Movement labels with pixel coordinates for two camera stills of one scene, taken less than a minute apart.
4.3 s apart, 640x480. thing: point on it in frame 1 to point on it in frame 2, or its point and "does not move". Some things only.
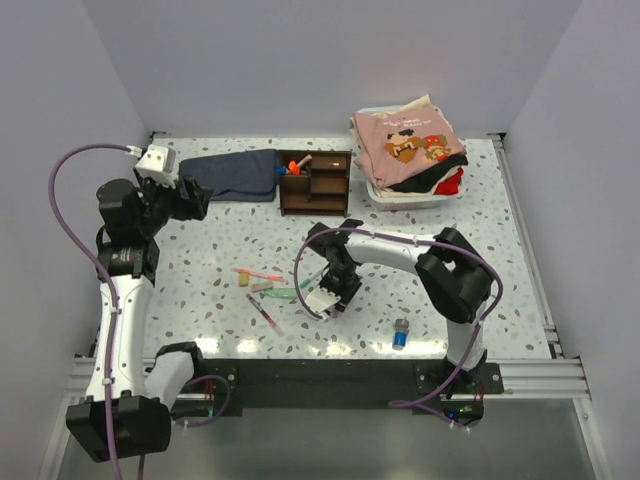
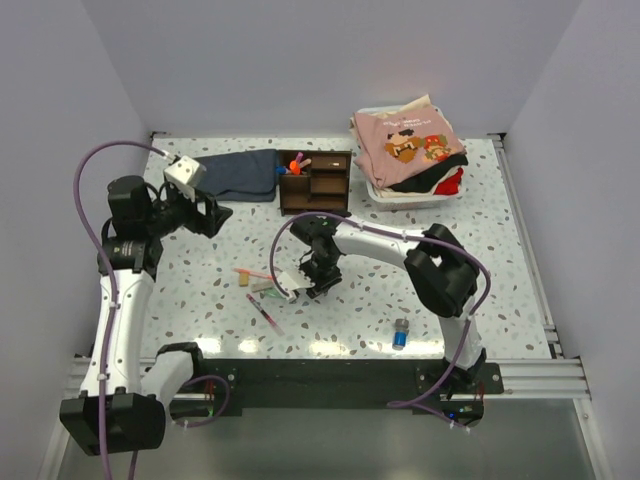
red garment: (450, 185) does not move
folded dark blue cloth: (241, 176) does not move
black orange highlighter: (294, 168) does not move
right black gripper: (347, 295) to (322, 285)
